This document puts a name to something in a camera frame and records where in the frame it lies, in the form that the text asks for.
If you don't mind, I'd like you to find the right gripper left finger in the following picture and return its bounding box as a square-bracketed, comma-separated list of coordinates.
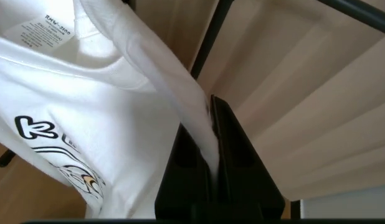
[154, 123, 212, 220]

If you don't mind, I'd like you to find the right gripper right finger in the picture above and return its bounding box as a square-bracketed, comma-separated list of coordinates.
[209, 95, 286, 220]

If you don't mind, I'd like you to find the white garment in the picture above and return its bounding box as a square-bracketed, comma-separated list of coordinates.
[0, 0, 221, 220]

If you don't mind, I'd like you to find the black clothes rack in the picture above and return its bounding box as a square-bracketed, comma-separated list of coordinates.
[0, 0, 385, 169]

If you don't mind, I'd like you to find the beige curtain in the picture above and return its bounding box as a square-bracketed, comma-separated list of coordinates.
[135, 0, 385, 202]

